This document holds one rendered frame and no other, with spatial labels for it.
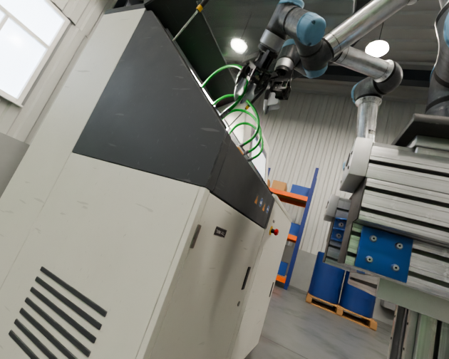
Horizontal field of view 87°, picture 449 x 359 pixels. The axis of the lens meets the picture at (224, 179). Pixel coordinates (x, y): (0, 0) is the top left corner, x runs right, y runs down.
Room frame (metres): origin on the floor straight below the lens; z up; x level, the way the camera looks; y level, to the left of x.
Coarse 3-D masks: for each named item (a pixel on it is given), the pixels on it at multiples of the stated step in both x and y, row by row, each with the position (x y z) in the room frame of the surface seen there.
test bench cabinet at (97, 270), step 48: (96, 192) 0.75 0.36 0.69; (144, 192) 0.67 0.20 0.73; (192, 192) 0.60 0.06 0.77; (48, 240) 0.80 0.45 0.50; (96, 240) 0.71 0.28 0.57; (144, 240) 0.64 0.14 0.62; (48, 288) 0.75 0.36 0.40; (96, 288) 0.68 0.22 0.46; (144, 288) 0.61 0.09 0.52; (0, 336) 0.80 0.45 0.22; (48, 336) 0.71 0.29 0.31; (96, 336) 0.65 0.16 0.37; (144, 336) 0.59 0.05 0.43
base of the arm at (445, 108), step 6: (444, 96) 0.44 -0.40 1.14; (432, 102) 0.46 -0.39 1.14; (438, 102) 0.45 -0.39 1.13; (444, 102) 0.44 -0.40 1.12; (426, 108) 0.48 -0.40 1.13; (432, 108) 0.46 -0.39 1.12; (438, 108) 0.44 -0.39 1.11; (444, 108) 0.44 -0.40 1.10; (426, 114) 0.48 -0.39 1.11; (432, 114) 0.45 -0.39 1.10; (438, 114) 0.44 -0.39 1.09; (444, 114) 0.43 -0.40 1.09
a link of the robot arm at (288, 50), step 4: (288, 40) 0.87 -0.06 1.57; (292, 40) 0.86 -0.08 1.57; (284, 44) 0.88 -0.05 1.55; (288, 44) 0.86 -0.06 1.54; (292, 44) 0.86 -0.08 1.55; (284, 48) 0.87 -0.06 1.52; (288, 48) 0.86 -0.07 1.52; (292, 48) 0.86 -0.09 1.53; (296, 48) 0.87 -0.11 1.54; (280, 52) 0.89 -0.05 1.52; (284, 52) 0.87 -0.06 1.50; (288, 52) 0.86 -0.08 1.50; (292, 52) 0.86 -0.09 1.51; (296, 52) 0.87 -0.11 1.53; (280, 56) 0.88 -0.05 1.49; (284, 56) 0.86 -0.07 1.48; (288, 56) 0.86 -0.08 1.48; (292, 56) 0.86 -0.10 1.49; (296, 56) 0.87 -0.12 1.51; (292, 60) 0.87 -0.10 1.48; (296, 60) 0.88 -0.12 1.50
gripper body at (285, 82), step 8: (280, 72) 0.88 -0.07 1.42; (288, 72) 0.87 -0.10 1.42; (272, 80) 0.87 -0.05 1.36; (280, 80) 0.86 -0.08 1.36; (288, 80) 0.84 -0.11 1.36; (272, 88) 0.87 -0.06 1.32; (280, 88) 0.85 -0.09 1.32; (288, 88) 0.88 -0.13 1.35; (280, 96) 0.90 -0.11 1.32; (288, 96) 0.90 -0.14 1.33
